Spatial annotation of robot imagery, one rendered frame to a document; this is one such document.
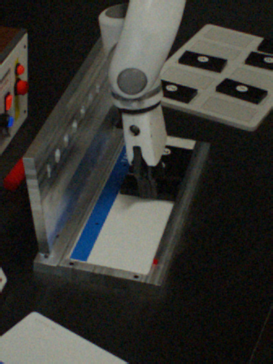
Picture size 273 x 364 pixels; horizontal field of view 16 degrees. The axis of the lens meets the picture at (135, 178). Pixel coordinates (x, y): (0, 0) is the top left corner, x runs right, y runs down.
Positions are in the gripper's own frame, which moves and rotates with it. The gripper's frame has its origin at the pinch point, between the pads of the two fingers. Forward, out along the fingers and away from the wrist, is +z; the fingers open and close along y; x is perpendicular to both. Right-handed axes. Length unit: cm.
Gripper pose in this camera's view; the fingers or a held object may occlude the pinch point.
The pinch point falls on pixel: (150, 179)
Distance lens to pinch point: 174.5
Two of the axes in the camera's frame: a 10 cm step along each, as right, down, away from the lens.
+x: -9.6, 0.0, 2.7
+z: 1.4, 8.5, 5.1
